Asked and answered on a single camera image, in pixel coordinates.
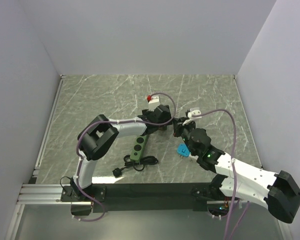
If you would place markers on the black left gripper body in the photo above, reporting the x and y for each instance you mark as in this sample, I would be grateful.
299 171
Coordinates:
167 120

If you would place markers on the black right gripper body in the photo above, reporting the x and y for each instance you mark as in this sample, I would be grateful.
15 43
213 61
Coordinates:
186 135

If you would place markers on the green power strip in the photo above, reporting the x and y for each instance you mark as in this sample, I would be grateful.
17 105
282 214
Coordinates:
138 148

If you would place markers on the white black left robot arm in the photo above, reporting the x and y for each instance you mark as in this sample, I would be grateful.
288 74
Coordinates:
97 138

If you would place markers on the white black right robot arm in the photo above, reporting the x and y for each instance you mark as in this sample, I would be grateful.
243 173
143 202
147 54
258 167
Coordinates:
277 192

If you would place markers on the blue plug adapter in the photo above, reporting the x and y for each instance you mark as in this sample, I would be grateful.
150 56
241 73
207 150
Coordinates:
183 150

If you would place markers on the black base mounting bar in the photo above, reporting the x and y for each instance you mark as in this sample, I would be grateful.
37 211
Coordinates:
155 196

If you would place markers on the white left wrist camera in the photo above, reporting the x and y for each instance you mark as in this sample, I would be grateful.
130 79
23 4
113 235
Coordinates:
153 101

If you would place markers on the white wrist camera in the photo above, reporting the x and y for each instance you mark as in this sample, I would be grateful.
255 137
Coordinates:
153 101
192 115

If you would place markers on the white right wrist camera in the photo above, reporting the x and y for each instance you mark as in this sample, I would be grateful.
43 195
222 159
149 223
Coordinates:
192 115

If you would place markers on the aluminium frame rail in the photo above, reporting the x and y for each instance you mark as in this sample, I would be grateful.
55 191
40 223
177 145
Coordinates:
45 194

